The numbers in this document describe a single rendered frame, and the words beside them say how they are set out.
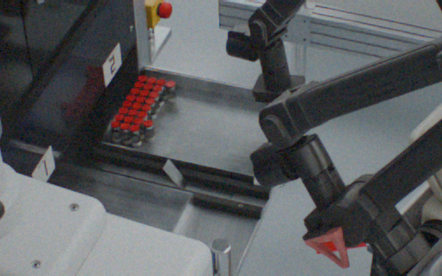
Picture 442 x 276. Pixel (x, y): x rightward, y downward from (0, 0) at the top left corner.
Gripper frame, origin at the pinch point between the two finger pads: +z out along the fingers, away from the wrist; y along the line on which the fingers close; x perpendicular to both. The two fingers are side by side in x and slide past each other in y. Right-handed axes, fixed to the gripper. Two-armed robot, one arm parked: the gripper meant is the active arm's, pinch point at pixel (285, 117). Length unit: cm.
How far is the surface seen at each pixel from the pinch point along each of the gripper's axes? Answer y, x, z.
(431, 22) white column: -3, -144, 73
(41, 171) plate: 34, 42, -18
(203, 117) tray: 17.8, 2.7, -0.7
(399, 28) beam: -5, -88, 37
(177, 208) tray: 13.9, 29.9, 0.1
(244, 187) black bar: 2.3, 22.0, 0.3
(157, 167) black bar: 20.8, 21.8, -3.0
